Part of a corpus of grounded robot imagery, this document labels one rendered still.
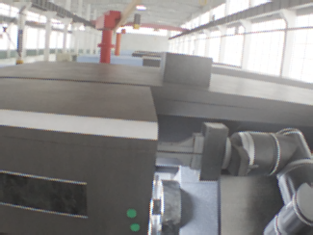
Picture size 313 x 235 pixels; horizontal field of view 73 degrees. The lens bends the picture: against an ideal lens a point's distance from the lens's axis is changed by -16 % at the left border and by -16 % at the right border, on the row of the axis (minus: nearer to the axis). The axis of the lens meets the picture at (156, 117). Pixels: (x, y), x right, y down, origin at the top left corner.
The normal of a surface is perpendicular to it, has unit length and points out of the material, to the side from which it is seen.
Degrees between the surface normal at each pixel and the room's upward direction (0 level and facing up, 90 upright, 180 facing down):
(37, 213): 87
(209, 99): 90
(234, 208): 45
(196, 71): 90
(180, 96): 90
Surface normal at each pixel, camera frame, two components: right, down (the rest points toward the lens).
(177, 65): 0.06, 0.27
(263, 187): 0.11, -0.48
